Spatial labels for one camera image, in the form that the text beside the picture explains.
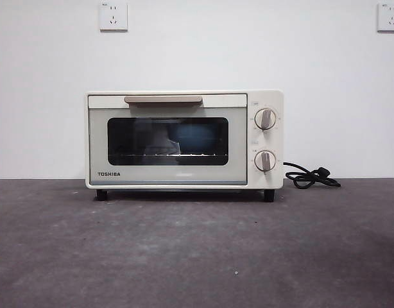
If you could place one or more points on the blue ribbed bowl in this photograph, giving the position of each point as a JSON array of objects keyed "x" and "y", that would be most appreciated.
[{"x": 195, "y": 139}]

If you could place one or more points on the cream Toshiba toaster oven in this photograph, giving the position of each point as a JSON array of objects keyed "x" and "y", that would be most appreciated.
[{"x": 274, "y": 141}]

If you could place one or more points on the oven door with glass window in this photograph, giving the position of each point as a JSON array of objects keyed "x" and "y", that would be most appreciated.
[{"x": 97, "y": 144}]

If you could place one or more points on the beige oven knob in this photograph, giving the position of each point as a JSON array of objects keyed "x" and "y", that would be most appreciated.
[
  {"x": 265, "y": 119},
  {"x": 265, "y": 160}
]

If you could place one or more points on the white wall socket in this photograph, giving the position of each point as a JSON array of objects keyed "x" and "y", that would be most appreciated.
[
  {"x": 113, "y": 17},
  {"x": 390, "y": 17}
]

